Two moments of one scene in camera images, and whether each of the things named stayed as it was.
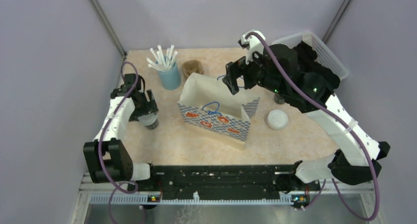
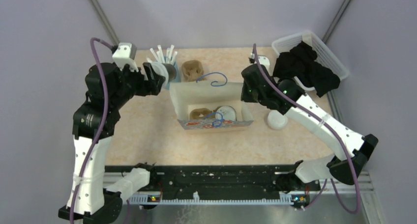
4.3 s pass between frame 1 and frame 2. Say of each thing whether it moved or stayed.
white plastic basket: stayed
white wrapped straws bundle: stayed
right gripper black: moved
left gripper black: moved
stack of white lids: stayed
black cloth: stayed
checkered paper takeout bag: moved
